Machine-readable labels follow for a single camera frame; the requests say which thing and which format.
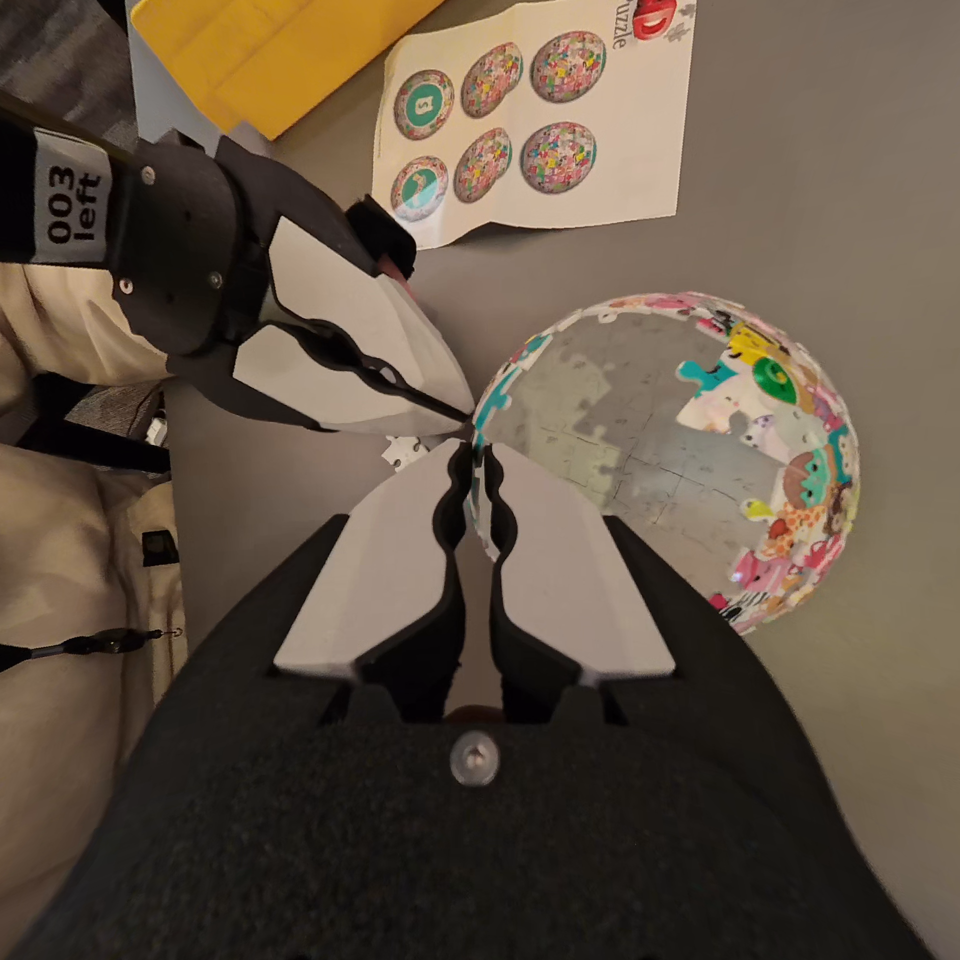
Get person's cream sweatshirt torso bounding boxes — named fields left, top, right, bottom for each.
left=0, top=442, right=189, bottom=939

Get printed puzzle instruction leaflet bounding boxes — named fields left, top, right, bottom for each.
left=371, top=0, right=699, bottom=251

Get yellow plastic bin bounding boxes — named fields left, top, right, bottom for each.
left=129, top=0, right=447, bottom=142

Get black chair armrest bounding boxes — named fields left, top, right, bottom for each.
left=15, top=371, right=174, bottom=475

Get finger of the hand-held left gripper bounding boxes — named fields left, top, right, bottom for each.
left=231, top=327, right=472, bottom=438
left=267, top=216, right=475, bottom=423

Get colourful puzzle ball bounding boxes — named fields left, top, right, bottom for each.
left=463, top=291, right=862, bottom=637

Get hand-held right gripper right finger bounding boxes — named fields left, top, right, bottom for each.
left=484, top=442, right=678, bottom=726

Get person's left forearm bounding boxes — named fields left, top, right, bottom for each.
left=0, top=261, right=175, bottom=451

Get white puzzle pieces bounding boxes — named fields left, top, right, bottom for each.
left=381, top=433, right=435, bottom=472

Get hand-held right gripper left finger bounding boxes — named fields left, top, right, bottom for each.
left=271, top=438, right=475, bottom=725

